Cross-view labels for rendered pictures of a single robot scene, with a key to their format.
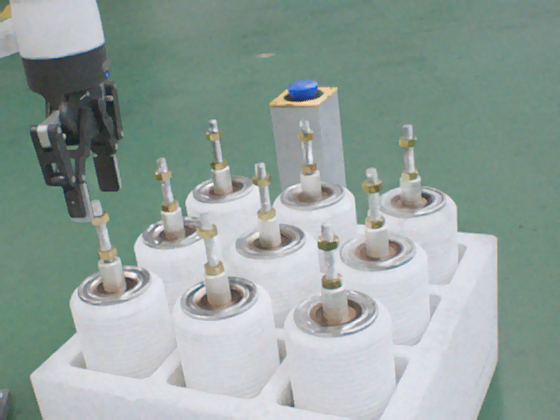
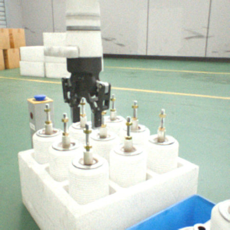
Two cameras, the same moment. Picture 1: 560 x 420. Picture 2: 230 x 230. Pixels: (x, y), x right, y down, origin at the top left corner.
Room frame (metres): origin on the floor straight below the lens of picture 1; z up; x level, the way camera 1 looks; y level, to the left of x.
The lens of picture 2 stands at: (0.47, 0.65, 0.54)
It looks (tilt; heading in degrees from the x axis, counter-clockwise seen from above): 16 degrees down; 295
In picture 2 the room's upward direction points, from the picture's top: straight up
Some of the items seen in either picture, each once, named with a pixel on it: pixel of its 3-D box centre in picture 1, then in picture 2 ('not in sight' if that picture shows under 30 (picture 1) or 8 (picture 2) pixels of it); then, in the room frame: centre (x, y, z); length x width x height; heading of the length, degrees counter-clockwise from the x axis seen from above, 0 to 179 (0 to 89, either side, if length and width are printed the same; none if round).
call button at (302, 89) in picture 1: (303, 91); (40, 98); (1.10, -0.10, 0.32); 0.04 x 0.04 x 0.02
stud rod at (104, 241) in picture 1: (103, 236); (87, 139); (0.77, 0.14, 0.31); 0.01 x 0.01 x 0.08; 25
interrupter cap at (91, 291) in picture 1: (115, 286); (88, 161); (0.77, 0.14, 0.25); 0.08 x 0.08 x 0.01
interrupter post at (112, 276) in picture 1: (112, 274); (88, 156); (0.77, 0.14, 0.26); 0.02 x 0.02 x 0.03
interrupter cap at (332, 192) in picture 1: (312, 195); (83, 125); (0.92, -0.08, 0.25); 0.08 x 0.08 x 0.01
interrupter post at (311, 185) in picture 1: (311, 185); (83, 121); (0.92, -0.08, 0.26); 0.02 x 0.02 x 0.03
